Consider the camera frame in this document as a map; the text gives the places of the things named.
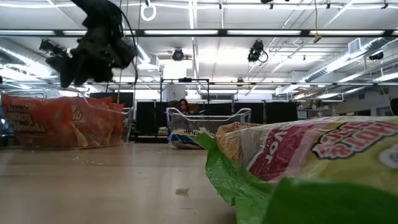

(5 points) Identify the yellow hanging cord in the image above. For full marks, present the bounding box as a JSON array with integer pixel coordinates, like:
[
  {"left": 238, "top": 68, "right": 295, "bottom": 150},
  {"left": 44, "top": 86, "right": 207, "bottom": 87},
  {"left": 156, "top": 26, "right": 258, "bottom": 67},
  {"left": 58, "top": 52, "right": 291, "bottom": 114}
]
[{"left": 313, "top": 0, "right": 323, "bottom": 44}]

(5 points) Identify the person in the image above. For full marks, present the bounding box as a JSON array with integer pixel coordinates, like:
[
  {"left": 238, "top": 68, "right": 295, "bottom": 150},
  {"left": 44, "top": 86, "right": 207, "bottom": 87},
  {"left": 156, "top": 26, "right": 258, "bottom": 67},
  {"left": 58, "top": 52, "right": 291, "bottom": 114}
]
[{"left": 177, "top": 98, "right": 191, "bottom": 115}]

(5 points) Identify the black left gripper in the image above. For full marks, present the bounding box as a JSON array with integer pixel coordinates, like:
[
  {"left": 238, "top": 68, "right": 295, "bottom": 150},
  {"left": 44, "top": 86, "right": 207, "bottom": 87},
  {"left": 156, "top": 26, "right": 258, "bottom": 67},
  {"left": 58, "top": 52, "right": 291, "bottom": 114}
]
[{"left": 46, "top": 24, "right": 137, "bottom": 89}]

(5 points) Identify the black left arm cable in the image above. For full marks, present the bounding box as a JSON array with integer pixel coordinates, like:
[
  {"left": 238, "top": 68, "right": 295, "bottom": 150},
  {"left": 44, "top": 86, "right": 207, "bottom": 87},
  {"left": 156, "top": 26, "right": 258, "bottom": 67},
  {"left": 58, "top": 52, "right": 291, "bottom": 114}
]
[{"left": 119, "top": 9, "right": 139, "bottom": 88}]

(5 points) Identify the blue Maruchan ramen pack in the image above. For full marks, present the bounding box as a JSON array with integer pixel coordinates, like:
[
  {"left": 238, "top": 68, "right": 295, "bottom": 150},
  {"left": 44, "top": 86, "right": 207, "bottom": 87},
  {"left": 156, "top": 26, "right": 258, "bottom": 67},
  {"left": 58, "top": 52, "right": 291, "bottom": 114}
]
[{"left": 167, "top": 129, "right": 216, "bottom": 150}]

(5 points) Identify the silver ventilation duct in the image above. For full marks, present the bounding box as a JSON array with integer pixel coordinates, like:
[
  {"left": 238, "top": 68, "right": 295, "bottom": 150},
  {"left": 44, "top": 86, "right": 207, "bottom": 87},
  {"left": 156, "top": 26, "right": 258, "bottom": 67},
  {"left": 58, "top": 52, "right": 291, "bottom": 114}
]
[{"left": 303, "top": 36, "right": 398, "bottom": 83}]

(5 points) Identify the clear plastic bin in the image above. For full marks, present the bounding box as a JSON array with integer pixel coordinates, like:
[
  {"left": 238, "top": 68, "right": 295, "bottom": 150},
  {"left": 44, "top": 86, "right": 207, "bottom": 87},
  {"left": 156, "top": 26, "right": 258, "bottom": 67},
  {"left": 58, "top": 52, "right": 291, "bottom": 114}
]
[
  {"left": 165, "top": 107, "right": 252, "bottom": 138},
  {"left": 0, "top": 88, "right": 135, "bottom": 149}
]

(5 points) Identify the green red Maruchan ramen pack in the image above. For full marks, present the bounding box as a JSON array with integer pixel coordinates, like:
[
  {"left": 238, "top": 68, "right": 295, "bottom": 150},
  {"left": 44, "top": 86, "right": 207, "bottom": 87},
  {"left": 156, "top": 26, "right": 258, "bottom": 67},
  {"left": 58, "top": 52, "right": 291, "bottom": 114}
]
[{"left": 192, "top": 116, "right": 398, "bottom": 224}]

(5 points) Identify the white hanging ring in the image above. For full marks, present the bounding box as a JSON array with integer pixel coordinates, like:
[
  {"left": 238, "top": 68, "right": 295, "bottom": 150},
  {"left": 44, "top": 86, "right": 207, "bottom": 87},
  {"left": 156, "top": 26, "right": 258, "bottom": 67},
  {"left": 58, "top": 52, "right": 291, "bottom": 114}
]
[{"left": 140, "top": 1, "right": 157, "bottom": 22}]

